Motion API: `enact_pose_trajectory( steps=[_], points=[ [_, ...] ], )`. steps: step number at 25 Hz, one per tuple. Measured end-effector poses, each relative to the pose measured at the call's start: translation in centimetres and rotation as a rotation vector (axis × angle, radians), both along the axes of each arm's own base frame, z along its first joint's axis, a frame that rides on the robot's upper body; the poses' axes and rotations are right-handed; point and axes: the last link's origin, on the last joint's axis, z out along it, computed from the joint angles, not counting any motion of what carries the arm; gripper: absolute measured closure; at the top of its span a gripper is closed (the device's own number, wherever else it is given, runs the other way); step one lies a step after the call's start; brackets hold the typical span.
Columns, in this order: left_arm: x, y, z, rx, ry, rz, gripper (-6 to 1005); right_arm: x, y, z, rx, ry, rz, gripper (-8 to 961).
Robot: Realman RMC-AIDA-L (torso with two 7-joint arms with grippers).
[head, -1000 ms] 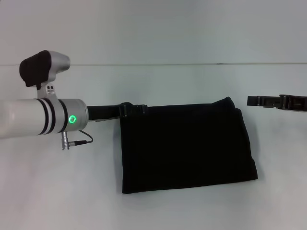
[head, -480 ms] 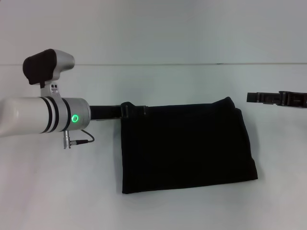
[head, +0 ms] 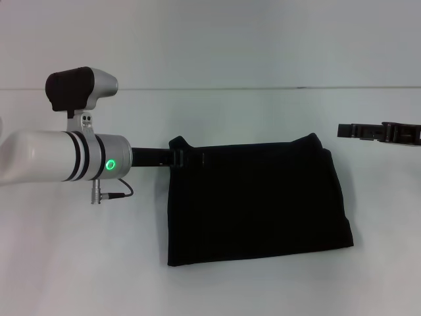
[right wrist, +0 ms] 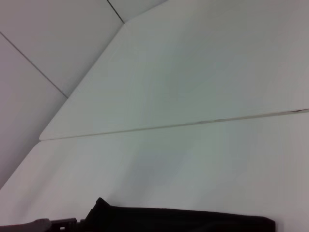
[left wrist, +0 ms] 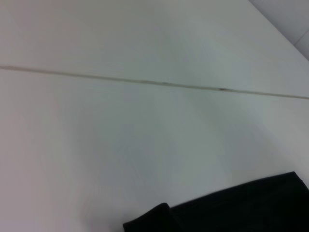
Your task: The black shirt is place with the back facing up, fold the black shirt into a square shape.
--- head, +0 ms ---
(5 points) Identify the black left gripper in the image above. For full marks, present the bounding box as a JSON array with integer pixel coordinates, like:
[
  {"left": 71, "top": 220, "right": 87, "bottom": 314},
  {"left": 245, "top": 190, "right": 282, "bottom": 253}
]
[{"left": 131, "top": 147, "right": 205, "bottom": 169}]

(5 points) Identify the black t-shirt with FREE print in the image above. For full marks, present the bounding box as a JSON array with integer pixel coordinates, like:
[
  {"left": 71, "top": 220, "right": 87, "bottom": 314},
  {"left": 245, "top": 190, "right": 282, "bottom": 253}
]
[{"left": 166, "top": 132, "right": 355, "bottom": 268}]

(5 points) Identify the left arm cable with plug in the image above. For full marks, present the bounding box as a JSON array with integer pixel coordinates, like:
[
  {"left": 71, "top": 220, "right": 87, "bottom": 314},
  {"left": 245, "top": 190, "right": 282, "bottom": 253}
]
[{"left": 91, "top": 177, "right": 134, "bottom": 205}]

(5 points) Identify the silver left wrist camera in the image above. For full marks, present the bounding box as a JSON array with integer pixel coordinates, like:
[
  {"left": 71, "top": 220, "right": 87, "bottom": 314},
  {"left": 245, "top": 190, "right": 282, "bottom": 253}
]
[{"left": 45, "top": 66, "right": 119, "bottom": 136}]

